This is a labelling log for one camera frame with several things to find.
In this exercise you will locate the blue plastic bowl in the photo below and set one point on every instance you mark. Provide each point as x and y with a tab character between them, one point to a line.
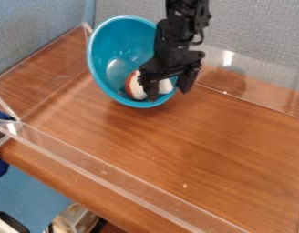
120	45

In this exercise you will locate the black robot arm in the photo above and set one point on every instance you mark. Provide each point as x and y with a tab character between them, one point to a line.
193	10

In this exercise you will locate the toy mushroom brown cap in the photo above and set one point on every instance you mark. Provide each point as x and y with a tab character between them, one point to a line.
134	88

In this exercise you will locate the clear acrylic table barrier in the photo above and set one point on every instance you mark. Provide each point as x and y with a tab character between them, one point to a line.
205	165

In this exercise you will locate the grey box under table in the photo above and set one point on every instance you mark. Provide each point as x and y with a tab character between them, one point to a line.
75	220

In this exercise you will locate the black object at bottom left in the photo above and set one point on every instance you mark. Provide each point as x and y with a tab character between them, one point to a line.
9	225

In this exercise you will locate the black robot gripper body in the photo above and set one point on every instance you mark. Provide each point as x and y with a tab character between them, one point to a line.
172	56

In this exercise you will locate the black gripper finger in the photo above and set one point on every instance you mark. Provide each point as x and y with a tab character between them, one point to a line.
151	89
186	79

